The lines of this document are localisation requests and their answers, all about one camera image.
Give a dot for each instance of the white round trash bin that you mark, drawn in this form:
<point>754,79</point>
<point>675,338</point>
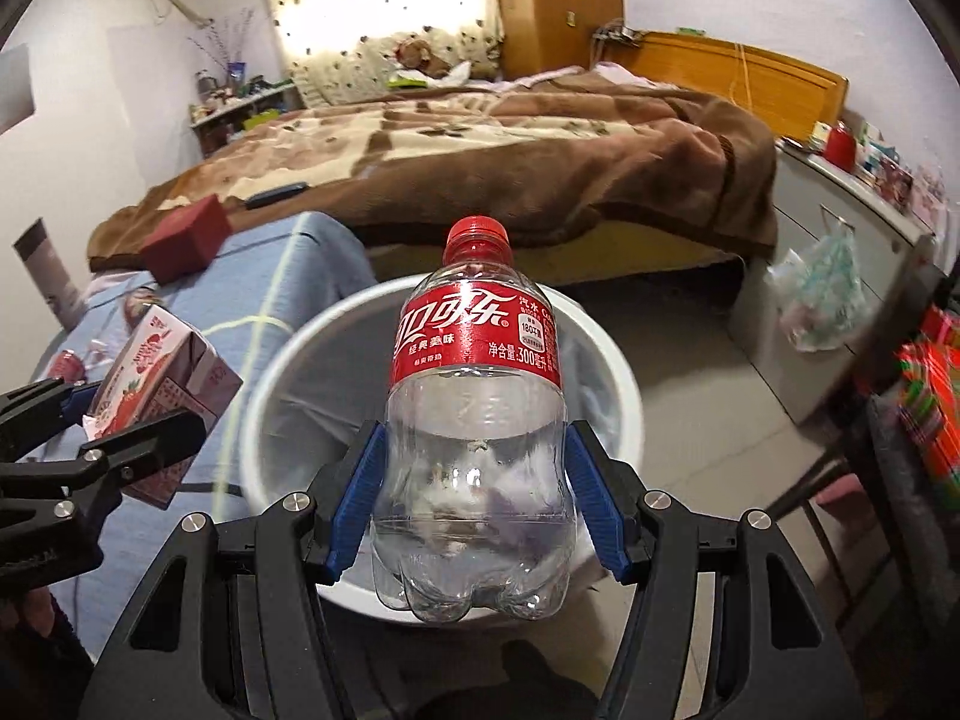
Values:
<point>270,405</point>

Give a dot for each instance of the pink stool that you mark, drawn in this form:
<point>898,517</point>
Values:
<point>840,495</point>

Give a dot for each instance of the brown teddy bear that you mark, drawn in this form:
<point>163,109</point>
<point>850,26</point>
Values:
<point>416,52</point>

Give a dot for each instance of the red cartoon drink can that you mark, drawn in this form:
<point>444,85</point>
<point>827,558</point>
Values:
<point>64,366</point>

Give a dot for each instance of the wooden wardrobe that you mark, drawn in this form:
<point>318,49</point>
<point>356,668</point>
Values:
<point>555,0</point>

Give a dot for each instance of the black remote control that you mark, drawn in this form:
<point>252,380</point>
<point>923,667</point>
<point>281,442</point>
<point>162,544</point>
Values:
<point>277,193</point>

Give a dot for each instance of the hanging plastic bag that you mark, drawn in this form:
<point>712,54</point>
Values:
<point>821,292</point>

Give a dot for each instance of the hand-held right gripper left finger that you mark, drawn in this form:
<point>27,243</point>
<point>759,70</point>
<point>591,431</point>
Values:
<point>356,502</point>

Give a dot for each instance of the wooden bed headboard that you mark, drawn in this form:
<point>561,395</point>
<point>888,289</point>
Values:
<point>750,75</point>

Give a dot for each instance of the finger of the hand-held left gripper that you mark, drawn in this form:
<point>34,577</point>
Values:
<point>142,439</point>
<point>45,401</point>

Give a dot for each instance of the heart print curtain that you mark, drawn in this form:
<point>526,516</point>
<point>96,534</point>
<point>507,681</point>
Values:
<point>375,0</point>

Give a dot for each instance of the grey thermos bottle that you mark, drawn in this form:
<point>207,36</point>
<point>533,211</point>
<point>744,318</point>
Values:
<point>49,277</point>

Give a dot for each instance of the grey nightstand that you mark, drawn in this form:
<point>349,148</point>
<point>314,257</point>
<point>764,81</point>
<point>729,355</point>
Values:
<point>825,390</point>

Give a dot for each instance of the clear bottle with red label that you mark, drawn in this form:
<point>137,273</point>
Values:
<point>480,405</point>

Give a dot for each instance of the white cluttered shelf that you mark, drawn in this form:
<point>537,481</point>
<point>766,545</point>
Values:
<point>240,109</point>

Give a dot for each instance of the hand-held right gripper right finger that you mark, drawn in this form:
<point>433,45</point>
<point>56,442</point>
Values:
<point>596,502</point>

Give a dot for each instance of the pink milk carton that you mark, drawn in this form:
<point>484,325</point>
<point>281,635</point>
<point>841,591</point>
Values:
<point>161,382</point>

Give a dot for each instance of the vase with bare branches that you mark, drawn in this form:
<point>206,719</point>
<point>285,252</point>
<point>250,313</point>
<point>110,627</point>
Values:
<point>229,37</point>

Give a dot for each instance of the black chair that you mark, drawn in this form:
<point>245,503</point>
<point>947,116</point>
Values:
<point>900,502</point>

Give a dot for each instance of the silver wall mirror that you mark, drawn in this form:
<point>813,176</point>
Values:
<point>15,90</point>

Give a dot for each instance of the brown patterned blanket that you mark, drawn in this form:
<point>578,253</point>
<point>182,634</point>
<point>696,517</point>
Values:
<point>487,150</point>

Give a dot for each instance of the power strip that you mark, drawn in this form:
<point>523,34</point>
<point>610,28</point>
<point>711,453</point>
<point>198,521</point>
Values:
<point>619,34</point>

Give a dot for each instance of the colourful plaid fabric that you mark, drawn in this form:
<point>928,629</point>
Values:
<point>934,405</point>

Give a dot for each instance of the red box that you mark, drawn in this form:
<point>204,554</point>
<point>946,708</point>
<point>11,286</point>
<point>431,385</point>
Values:
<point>187,236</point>

